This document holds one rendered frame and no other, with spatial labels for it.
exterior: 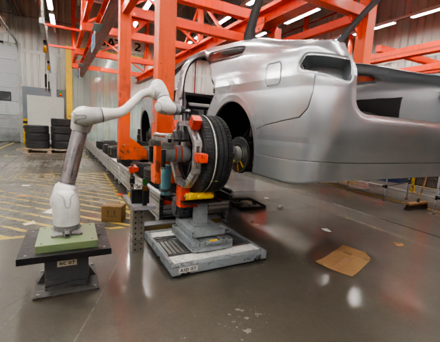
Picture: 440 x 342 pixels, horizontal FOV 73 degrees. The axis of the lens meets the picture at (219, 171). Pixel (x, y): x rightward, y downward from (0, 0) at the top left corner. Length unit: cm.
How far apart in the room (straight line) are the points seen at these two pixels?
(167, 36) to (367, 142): 190
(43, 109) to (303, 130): 1202
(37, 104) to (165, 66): 1067
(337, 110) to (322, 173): 39
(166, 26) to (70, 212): 178
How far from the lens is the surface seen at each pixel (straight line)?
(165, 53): 290
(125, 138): 472
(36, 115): 1327
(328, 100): 190
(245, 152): 257
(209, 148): 222
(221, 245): 252
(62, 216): 211
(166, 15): 299
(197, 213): 259
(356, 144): 201
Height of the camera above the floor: 108
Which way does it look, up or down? 8 degrees down
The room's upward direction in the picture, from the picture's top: 3 degrees clockwise
